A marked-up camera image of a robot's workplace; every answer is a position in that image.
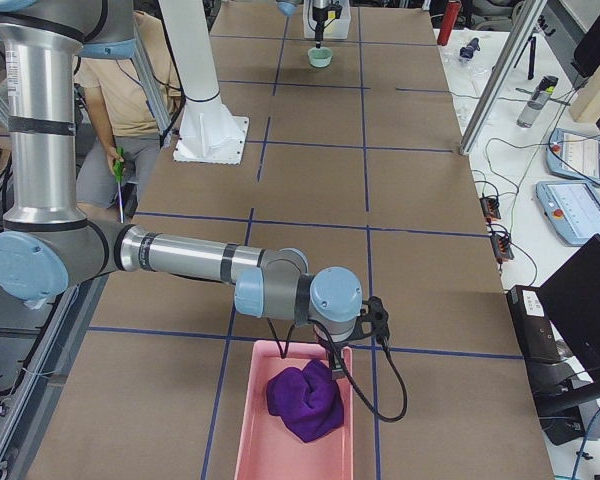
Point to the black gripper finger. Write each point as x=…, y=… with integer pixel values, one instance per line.
x=319, y=33

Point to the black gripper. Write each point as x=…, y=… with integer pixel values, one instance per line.
x=330, y=345

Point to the mint green bowl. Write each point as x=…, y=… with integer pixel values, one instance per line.
x=320, y=57

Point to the purple cloth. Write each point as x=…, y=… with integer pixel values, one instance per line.
x=307, y=400

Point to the black desktop computer box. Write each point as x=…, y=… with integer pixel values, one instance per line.
x=536, y=338

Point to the clear plastic bin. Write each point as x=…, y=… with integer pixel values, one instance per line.
x=336, y=25

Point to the red metal bottle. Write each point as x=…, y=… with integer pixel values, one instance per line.
x=448, y=21

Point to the blue folded umbrella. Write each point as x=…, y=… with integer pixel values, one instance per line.
x=468, y=51

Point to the crumpled clear plastic wrap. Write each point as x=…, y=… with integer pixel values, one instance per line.
x=466, y=80

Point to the orange terminal block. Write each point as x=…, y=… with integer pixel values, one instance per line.
x=490, y=208
x=501, y=246

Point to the clear water bottle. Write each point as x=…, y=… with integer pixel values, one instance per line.
x=537, y=101

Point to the seated person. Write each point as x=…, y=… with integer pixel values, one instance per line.
x=119, y=111

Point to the black monitor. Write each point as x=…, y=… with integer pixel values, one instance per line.
x=570, y=298

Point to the lower teach pendant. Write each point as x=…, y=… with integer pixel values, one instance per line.
x=572, y=208

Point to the teach pendant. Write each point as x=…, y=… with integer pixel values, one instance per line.
x=573, y=155
x=572, y=208

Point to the upper teach pendant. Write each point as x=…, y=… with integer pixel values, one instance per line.
x=573, y=155

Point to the white column pedestal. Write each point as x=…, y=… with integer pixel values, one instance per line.
x=208, y=132

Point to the aluminium frame post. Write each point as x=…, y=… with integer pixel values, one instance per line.
x=517, y=38

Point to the green handled tool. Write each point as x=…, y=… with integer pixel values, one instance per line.
x=118, y=172

